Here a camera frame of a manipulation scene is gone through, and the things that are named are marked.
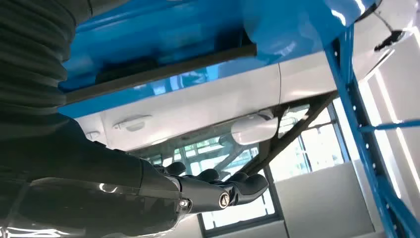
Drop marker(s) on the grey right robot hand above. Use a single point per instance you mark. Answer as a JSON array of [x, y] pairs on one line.
[[98, 197]]

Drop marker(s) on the blue metal shelf rack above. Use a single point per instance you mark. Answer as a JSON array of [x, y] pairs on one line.
[[197, 26]]

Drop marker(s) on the white car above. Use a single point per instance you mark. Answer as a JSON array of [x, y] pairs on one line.
[[197, 108]]

